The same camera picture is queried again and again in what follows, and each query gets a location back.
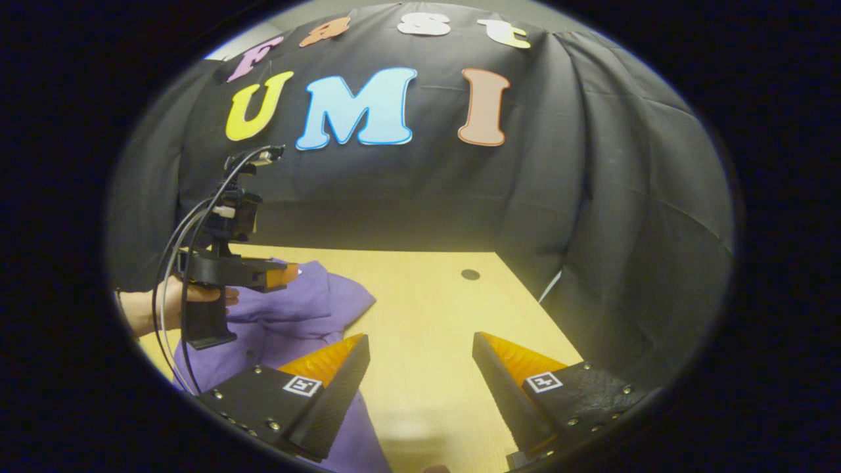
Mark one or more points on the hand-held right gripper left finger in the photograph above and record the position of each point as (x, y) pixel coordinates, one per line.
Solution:
(335, 401)

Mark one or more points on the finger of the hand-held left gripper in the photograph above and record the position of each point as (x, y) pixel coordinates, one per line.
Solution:
(269, 274)

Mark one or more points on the purple garment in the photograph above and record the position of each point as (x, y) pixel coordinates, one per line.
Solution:
(295, 315)

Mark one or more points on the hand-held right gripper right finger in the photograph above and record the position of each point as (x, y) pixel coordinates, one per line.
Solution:
(509, 401)

